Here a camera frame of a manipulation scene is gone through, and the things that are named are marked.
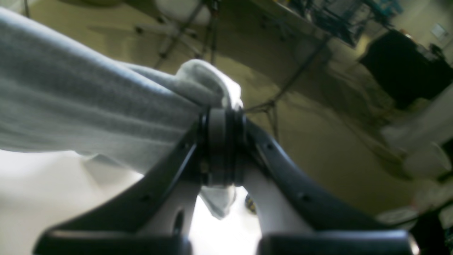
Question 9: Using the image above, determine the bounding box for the black office chair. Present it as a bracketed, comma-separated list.
[134, 0, 222, 69]

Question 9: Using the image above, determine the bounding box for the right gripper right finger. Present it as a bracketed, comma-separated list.
[226, 110, 419, 255]

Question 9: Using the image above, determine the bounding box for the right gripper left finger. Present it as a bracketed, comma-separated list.
[33, 109, 225, 255]

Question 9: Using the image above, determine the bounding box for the grey T-shirt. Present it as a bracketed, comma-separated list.
[0, 7, 245, 220]

